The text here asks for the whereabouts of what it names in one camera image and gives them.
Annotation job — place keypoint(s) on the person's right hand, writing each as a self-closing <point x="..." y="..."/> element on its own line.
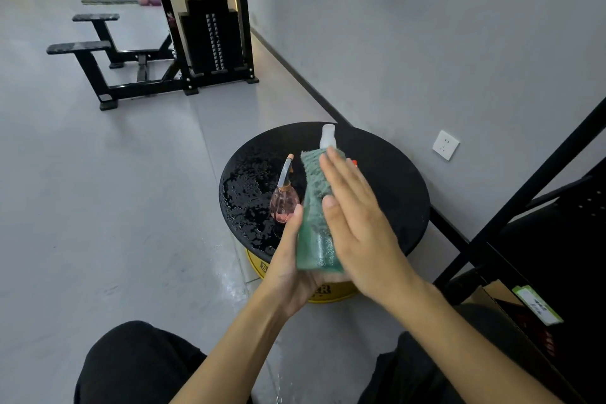
<point x="369" y="247"/>

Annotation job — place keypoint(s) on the person's left hand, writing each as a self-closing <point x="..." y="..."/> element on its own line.
<point x="284" y="283"/>

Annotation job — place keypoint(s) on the pink spray bottle grey nozzle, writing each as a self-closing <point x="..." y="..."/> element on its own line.
<point x="283" y="202"/>

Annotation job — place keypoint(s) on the green cleaning cloth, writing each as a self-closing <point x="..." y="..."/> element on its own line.
<point x="315" y="181"/>

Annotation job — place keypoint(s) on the green spray bottle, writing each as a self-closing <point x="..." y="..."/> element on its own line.
<point x="328" y="136"/>

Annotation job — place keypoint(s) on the black metal rack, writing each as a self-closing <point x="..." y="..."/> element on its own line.
<point x="544" y="238"/>

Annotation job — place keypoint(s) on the person's left forearm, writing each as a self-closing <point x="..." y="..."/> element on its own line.
<point x="232" y="361"/>

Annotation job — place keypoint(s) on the person's right forearm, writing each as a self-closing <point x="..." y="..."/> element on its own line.
<point x="454" y="351"/>

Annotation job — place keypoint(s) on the round black table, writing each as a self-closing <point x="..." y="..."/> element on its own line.
<point x="393" y="181"/>

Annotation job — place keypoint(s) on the green white label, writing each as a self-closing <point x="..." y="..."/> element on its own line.
<point x="537" y="305"/>

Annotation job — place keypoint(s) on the white wall socket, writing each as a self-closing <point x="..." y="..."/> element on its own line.
<point x="445" y="145"/>

